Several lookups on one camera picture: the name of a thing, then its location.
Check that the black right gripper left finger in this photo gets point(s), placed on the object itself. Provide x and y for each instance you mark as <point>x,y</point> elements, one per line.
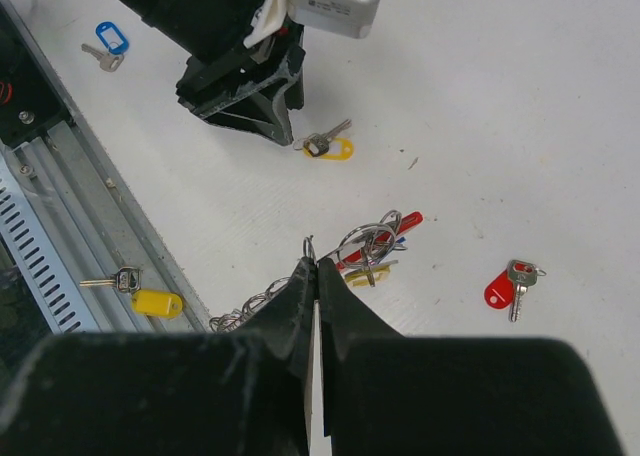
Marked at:
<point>241,392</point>

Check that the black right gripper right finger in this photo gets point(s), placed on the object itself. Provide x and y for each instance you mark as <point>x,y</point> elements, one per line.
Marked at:
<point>385,393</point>

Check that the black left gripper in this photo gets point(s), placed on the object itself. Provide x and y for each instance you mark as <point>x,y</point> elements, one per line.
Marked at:
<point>250,90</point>

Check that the yellow tag key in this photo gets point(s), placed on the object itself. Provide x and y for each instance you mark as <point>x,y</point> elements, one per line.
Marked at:
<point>329,145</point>
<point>148,302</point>
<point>370,277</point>

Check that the metal keyring holder red handle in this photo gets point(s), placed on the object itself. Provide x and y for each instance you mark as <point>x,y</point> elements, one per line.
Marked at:
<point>364,246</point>

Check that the red tag key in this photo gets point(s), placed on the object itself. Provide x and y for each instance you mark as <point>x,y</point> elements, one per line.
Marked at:
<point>507,290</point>

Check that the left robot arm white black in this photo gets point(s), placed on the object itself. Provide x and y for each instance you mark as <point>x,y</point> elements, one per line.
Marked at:
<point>206,29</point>

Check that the yellow tag key on holder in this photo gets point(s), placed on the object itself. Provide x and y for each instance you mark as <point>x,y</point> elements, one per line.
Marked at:
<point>370,277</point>

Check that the blue tag key on table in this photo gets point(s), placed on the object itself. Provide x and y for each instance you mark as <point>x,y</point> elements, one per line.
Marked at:
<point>114,47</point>

